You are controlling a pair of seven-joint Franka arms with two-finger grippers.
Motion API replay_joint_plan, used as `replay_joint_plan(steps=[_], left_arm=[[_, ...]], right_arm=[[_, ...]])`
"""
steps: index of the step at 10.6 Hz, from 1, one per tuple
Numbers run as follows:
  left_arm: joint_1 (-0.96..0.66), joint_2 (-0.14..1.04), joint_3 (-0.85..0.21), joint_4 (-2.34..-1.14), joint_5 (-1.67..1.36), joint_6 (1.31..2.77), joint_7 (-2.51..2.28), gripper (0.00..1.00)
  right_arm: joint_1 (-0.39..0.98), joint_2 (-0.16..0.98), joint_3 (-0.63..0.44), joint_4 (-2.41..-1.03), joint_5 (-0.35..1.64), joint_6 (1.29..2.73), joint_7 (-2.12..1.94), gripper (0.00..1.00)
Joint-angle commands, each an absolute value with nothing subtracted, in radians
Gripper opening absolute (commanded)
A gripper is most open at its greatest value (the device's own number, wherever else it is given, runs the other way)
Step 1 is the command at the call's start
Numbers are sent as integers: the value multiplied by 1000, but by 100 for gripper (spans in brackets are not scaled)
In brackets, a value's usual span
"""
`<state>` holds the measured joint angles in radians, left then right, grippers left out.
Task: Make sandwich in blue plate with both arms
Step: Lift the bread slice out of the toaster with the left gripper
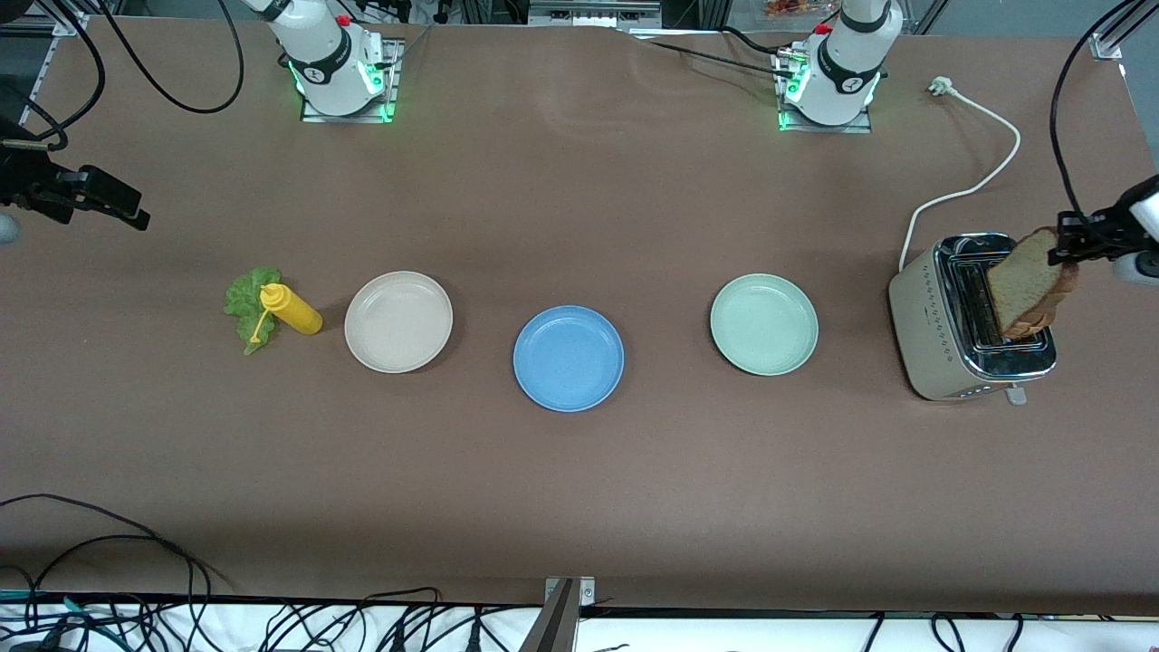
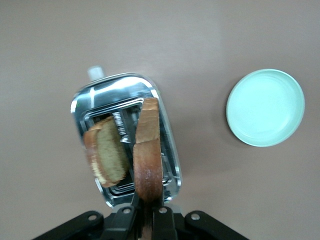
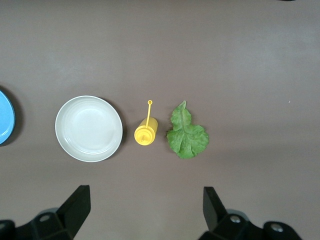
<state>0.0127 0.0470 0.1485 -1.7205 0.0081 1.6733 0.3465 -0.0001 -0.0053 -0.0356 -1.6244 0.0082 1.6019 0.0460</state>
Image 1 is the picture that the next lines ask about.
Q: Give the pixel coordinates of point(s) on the green lettuce leaf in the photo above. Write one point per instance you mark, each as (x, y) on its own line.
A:
(240, 303)

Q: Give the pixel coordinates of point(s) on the yellow mustard squeeze bottle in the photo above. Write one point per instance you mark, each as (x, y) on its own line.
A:
(294, 312)

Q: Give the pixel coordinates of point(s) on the beige plate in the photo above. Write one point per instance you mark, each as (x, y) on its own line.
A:
(398, 321)

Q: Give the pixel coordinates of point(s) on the green plate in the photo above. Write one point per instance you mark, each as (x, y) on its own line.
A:
(764, 324)

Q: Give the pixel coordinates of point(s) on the blue plate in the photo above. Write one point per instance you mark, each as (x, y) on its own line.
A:
(569, 358)

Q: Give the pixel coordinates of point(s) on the beige and chrome toaster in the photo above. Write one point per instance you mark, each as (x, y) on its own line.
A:
(924, 335)

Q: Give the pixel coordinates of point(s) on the orange snack bag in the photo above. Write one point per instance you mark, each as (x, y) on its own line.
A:
(797, 7)

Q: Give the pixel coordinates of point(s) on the grey metal box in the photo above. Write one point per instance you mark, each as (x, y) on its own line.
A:
(593, 14)

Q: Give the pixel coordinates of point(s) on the aluminium frame corner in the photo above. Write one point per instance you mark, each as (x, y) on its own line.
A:
(1106, 45)
(68, 23)

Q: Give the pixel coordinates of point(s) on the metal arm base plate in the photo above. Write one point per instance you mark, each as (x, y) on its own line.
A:
(393, 100)
(824, 129)

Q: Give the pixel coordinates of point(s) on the silver table edge bracket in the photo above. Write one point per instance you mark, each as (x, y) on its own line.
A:
(587, 593)

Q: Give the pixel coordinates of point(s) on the dark aluminium profile post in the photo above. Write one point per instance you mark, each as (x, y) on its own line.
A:
(554, 629)

